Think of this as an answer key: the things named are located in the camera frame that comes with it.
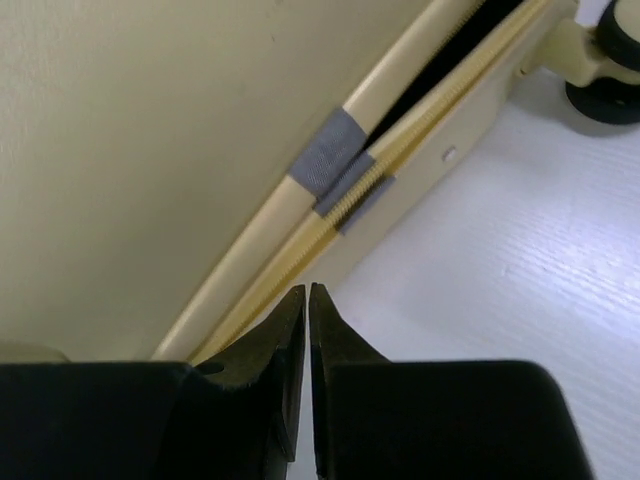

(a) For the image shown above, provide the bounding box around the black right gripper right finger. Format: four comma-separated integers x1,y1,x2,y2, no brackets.
308,282,389,473

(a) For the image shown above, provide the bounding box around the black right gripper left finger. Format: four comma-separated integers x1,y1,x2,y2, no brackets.
196,286,306,463

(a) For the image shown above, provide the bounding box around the yellow suitcase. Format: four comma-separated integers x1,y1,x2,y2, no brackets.
1,1,639,363

